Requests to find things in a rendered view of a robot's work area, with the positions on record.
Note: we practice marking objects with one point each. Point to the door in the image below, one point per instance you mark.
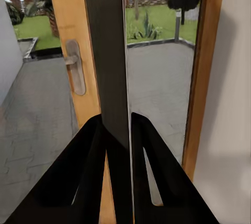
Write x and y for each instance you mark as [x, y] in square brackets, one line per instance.
[48, 85]

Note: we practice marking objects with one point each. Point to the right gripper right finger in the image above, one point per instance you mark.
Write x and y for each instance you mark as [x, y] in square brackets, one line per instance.
[183, 204]

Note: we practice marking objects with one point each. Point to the poster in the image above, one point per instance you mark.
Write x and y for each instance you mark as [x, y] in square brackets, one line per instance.
[107, 25]

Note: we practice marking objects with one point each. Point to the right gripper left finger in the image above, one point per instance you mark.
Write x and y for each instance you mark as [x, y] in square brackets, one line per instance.
[70, 191]

